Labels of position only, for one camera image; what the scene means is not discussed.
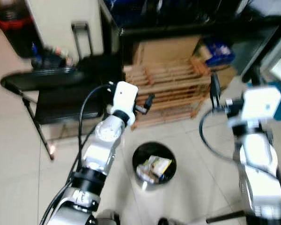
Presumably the blue fabric bag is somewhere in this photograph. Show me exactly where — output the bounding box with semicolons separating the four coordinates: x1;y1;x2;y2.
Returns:
103;0;150;28

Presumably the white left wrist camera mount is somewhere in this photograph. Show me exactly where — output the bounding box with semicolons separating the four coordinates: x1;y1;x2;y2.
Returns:
110;81;139;126

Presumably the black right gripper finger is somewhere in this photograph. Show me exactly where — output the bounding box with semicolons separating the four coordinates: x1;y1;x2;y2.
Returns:
210;73;222;109
250;65;264;88

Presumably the black folding chair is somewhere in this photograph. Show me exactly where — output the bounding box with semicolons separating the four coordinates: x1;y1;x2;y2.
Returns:
0;67;108;161

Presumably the round black rubbish bin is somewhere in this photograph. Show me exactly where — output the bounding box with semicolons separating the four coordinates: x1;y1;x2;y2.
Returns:
132;141;177;186

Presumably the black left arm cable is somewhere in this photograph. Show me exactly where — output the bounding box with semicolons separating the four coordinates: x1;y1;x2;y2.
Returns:
76;83;114;165

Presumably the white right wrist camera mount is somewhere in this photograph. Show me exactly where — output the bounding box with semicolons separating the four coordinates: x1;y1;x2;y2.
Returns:
227;86;281;131

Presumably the black object with red band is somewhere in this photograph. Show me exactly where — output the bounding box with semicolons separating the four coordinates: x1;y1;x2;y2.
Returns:
0;4;38;58

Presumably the robot right leg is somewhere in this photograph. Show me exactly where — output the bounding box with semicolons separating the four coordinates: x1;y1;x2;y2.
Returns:
157;217;183;225

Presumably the black desk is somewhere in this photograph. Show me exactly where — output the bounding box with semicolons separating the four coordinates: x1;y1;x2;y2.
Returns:
99;0;281;78

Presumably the flat blue printed box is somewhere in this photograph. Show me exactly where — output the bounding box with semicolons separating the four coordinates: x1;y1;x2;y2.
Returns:
202;40;236;67

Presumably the robot left leg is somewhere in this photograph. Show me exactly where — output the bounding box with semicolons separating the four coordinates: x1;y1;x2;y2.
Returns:
95;210;121;225

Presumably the crumpled yellow white packet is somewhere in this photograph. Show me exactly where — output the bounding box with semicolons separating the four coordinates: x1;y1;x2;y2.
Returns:
137;156;173;183

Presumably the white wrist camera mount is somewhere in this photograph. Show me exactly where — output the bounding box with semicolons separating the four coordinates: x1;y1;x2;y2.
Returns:
110;81;139;126
227;86;281;131

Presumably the robot leg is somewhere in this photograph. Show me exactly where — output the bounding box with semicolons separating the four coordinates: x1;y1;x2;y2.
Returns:
95;210;121;225
157;217;183;225

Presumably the low brown cardboard box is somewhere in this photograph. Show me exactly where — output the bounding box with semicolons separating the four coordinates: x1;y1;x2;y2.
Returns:
214;65;238;90

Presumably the black suitcase with handle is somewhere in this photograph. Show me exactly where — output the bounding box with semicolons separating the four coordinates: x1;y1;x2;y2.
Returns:
71;21;125;87

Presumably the dark bag with colourful items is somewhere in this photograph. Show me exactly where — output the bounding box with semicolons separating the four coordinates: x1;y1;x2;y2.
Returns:
30;43;76;71

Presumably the large brown cardboard box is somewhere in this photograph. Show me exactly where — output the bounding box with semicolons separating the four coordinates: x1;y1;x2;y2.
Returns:
133;37;203;66

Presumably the wooden slatted rack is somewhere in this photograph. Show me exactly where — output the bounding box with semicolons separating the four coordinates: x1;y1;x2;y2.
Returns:
123;57;212;130

